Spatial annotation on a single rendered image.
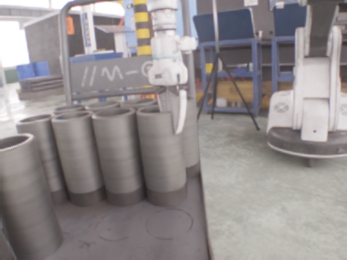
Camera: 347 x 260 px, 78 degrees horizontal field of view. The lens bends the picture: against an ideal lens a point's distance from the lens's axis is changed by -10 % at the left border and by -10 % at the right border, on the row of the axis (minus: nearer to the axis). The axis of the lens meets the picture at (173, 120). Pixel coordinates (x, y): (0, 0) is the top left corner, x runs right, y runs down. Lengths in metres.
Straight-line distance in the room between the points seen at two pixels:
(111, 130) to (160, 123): 0.13
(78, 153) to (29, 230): 0.24
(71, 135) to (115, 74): 0.43
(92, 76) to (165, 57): 0.55
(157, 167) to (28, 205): 0.32
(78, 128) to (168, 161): 0.26
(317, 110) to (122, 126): 1.06
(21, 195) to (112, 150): 0.25
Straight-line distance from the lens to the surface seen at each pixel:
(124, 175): 0.69
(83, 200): 0.78
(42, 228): 0.62
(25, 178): 0.56
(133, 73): 1.02
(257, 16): 3.52
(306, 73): 1.44
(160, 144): 0.63
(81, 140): 0.70
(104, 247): 0.63
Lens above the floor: 0.67
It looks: 15 degrees down
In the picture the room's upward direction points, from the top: 5 degrees counter-clockwise
